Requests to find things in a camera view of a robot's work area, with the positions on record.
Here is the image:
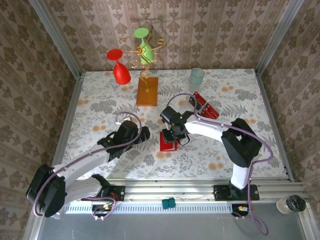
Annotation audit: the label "red VIP cards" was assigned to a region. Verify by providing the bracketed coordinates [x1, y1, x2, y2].
[191, 91, 207, 109]
[200, 103, 220, 119]

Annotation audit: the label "clear plastic cup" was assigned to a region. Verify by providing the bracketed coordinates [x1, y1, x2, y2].
[187, 74, 204, 94]

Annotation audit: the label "teal textured plastic cup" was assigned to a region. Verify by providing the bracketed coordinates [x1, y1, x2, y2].
[189, 67, 206, 87]

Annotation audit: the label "black orange power connector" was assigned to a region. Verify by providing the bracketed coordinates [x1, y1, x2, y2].
[90, 203, 116, 221]
[230, 203, 251, 219]

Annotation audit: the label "red wine glass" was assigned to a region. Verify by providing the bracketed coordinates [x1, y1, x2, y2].
[106, 48, 132, 86]

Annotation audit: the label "teal connector block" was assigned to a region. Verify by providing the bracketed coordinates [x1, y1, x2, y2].
[161, 197, 177, 210]

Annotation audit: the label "green wine glass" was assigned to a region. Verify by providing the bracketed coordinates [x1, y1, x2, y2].
[133, 27, 154, 64]

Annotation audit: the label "grey metal panel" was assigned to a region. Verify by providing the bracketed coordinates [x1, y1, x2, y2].
[36, 212, 310, 240]

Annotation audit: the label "clear jar black lid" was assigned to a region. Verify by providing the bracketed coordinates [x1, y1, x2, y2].
[275, 194, 307, 215]

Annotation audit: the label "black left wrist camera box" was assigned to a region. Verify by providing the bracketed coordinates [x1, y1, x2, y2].
[116, 120, 142, 142]

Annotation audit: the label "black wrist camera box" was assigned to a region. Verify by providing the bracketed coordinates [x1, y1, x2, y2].
[159, 105, 180, 125]
[116, 120, 142, 142]

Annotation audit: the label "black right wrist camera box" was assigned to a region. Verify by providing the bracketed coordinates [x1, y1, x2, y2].
[159, 105, 180, 125]

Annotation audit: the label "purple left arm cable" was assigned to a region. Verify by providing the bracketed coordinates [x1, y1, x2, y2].
[32, 111, 144, 222]

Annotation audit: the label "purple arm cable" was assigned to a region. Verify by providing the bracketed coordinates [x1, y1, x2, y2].
[165, 92, 274, 237]
[32, 111, 144, 222]

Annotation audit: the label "gold wire rack wooden base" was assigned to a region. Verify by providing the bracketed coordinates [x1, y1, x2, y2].
[119, 34, 166, 107]

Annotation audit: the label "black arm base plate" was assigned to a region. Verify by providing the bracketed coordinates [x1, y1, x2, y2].
[80, 185, 126, 202]
[213, 184, 260, 202]

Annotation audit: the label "aluminium table side rail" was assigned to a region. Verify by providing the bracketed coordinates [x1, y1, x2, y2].
[53, 72, 84, 181]
[254, 69, 296, 183]

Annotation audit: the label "aluminium mounting rail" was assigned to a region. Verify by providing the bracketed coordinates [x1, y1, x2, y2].
[34, 178, 311, 204]

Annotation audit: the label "grey slotted cable duct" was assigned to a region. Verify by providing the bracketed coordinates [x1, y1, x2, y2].
[57, 202, 234, 215]

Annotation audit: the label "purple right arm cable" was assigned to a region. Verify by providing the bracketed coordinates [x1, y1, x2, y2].
[165, 92, 274, 237]

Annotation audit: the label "aluminium frame post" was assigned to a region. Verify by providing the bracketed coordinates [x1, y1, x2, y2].
[28, 0, 83, 79]
[254, 0, 305, 76]

